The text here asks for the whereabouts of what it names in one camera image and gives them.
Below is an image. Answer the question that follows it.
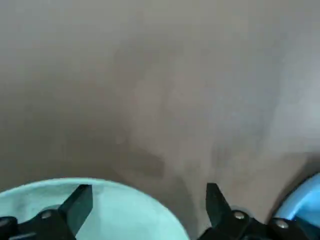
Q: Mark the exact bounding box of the green plate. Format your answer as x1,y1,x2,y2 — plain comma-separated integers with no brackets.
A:
0,176,189,240

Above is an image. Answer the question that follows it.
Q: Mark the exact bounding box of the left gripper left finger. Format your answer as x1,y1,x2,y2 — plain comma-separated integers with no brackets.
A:
0,184,94,240

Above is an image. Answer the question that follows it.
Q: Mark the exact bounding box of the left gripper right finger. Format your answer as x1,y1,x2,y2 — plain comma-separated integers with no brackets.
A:
197,182,320,240

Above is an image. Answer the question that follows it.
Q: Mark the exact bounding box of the blue plate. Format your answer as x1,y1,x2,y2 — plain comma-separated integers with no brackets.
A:
273,171,320,226

